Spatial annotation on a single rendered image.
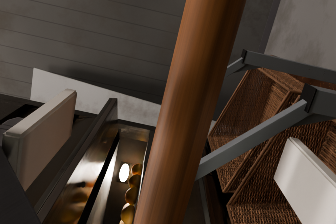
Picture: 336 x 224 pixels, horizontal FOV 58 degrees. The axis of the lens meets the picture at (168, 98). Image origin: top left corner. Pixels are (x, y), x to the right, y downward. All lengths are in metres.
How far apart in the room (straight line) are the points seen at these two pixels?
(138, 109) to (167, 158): 3.22
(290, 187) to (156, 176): 0.07
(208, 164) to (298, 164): 0.39
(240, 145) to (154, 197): 0.39
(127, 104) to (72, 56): 0.98
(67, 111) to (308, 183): 0.13
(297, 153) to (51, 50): 3.87
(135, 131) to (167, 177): 1.58
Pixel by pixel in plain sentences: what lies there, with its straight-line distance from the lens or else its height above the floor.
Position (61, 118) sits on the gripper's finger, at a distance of 0.17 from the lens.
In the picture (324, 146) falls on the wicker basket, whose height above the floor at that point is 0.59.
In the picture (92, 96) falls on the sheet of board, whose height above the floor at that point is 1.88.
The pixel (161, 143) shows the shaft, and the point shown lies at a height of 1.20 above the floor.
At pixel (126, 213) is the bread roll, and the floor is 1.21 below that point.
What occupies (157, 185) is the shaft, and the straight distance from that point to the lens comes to 0.18.
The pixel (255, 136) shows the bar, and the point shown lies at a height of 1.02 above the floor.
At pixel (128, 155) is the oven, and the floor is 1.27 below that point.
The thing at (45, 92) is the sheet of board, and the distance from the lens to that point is 3.90.
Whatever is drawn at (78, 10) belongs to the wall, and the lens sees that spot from 3.85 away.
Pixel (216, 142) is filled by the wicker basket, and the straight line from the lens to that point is 1.70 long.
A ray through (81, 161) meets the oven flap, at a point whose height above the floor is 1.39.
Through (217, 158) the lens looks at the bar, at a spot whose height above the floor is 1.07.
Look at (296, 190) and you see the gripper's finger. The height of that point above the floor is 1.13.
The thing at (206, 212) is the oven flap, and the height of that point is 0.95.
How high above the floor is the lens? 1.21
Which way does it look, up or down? 3 degrees down
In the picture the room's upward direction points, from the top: 78 degrees counter-clockwise
